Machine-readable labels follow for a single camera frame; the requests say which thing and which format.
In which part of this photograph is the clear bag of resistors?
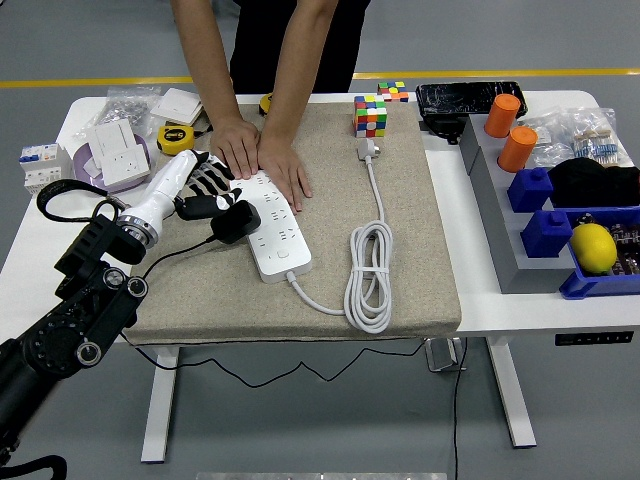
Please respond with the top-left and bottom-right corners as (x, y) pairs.
(569, 106), (632, 169)

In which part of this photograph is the yellow black tape measure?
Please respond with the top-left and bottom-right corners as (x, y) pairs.
(155, 124), (214, 156)

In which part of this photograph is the white power strip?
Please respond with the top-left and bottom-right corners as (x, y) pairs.
(228, 169), (314, 284)

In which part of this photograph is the purple plate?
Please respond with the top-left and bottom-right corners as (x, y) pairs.
(72, 133), (152, 195)

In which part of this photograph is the grey stepped block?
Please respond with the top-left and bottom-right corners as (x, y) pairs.
(458, 113), (576, 295)

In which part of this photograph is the clear bag of small parts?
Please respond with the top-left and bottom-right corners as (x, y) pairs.
(520, 114), (576, 170)

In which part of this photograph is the small colourful puzzle cube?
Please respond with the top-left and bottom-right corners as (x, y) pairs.
(376, 81), (410, 104)

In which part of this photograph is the clear bag of screws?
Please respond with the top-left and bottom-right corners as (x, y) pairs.
(74, 85), (164, 141)

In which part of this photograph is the orange cylinder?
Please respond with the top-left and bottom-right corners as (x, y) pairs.
(483, 93), (522, 139)
(497, 125), (539, 174)

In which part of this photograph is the dark circuit board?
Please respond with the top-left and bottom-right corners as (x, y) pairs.
(574, 212), (640, 279)

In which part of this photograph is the large colourful puzzle cube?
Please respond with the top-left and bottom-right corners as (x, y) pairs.
(353, 94), (389, 140)

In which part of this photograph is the black plug adapter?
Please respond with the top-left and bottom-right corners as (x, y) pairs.
(209, 199), (262, 245)

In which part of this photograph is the white circuit breaker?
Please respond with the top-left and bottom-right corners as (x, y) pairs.
(18, 142), (74, 197)

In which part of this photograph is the person's left hand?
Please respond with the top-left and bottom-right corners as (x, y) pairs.
(257, 130), (314, 214)

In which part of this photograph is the black cloth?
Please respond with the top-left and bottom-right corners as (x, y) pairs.
(547, 157), (640, 209)

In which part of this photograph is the white wall switch plate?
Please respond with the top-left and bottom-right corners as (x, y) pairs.
(149, 87), (205, 126)

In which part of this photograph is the metal bracket under table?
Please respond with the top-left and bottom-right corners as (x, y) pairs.
(424, 337), (467, 374)

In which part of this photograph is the white table leg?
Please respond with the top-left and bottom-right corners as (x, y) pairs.
(139, 344), (180, 464)
(485, 335), (538, 449)

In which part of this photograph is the white switch panel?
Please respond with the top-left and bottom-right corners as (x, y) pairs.
(93, 118), (139, 159)

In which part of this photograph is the black plastic tray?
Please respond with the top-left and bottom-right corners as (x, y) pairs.
(414, 79), (529, 121)

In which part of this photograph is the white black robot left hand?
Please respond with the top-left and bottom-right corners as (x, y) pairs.
(127, 148), (245, 224)

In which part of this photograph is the white wall socket panel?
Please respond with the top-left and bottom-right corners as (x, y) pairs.
(97, 144), (152, 187)

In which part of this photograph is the black table power cable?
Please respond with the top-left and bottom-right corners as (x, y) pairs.
(451, 339), (469, 480)

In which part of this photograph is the blue block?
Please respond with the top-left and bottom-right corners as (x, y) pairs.
(519, 209), (574, 260)
(507, 167), (555, 214)

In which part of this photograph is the person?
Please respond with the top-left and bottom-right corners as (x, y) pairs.
(229, 0), (372, 95)

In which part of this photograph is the grey-brown mat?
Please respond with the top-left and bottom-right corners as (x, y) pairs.
(119, 102), (462, 346)

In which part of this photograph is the white power strip cable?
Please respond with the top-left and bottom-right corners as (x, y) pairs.
(284, 138), (395, 335)

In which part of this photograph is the person's right hand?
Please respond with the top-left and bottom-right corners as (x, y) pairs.
(209, 116), (262, 181)

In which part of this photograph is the thin black plug cord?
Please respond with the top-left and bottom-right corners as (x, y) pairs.
(119, 234), (431, 390)

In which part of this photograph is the yellow lemon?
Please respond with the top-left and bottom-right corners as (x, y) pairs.
(569, 223), (619, 275)

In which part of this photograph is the blue plastic bin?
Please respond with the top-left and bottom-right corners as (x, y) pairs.
(558, 205), (640, 301)

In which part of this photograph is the black table control panel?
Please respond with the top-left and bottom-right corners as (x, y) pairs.
(553, 330), (635, 347)

